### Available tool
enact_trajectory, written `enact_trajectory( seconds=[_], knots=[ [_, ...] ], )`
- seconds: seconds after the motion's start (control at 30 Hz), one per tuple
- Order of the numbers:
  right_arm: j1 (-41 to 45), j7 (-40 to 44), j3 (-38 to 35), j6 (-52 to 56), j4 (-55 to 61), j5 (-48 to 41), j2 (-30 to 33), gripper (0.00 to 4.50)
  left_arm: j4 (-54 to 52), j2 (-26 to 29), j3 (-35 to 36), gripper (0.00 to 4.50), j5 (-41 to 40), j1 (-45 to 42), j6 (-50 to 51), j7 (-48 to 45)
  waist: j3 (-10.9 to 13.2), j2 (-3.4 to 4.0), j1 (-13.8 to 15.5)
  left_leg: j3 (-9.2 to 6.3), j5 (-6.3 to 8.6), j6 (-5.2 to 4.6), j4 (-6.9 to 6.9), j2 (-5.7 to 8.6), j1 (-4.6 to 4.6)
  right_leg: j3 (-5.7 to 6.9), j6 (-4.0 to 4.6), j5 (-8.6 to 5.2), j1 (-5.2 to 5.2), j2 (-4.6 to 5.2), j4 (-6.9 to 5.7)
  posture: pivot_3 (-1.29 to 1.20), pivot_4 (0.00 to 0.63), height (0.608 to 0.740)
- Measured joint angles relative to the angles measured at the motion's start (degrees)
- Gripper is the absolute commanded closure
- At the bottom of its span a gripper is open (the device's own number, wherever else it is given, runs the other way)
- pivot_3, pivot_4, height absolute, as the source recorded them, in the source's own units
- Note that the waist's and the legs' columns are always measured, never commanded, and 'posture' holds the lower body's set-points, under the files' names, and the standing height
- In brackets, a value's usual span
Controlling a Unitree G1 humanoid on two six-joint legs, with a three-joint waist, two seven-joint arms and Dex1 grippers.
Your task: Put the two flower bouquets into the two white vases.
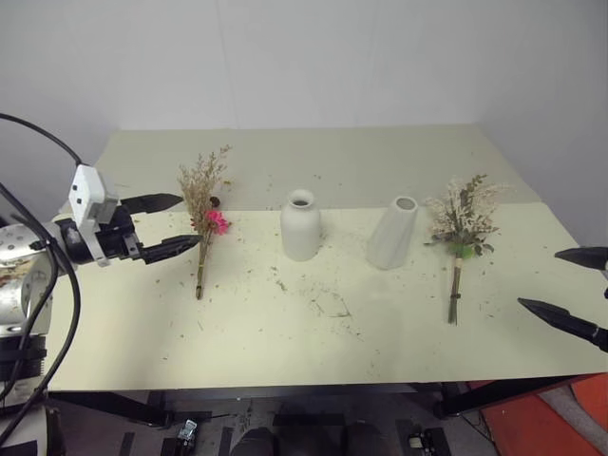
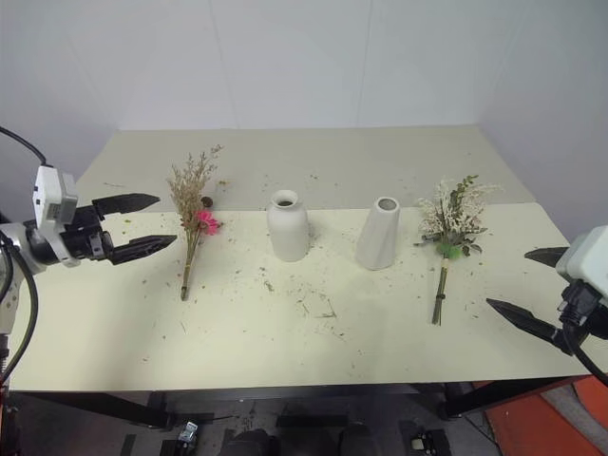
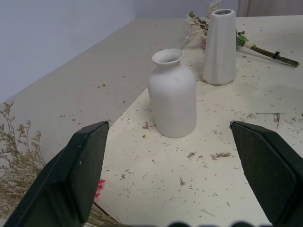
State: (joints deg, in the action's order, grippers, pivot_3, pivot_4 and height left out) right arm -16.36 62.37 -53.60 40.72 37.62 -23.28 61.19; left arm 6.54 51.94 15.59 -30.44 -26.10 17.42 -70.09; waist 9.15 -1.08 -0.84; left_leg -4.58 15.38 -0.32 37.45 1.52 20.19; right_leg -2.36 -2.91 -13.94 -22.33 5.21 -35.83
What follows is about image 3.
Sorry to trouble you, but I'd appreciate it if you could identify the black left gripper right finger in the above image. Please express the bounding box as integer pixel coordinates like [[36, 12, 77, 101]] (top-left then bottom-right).
[[230, 120, 303, 227]]

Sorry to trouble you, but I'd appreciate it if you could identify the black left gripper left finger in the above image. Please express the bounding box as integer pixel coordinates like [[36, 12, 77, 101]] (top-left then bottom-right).
[[4, 120, 110, 227]]

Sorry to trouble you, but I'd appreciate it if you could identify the round white ceramic vase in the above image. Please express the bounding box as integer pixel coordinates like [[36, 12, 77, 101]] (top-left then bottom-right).
[[147, 48, 197, 139]]

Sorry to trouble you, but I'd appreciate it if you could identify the tall white tapered vase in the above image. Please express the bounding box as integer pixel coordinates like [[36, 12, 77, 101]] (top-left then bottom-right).
[[202, 9, 237, 86]]

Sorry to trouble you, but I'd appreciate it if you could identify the dried beige flower bunch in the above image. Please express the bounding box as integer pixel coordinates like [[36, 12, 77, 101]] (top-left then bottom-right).
[[0, 101, 124, 227]]

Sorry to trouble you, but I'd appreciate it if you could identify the white dried flower bouquet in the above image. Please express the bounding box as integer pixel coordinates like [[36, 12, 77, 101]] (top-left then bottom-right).
[[183, 0, 300, 68]]

